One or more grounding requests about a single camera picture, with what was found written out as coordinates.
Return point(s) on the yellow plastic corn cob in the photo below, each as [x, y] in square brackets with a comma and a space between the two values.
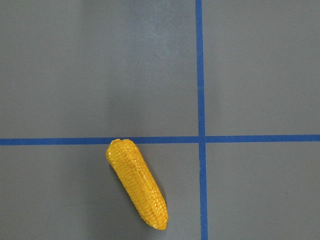
[129, 165]

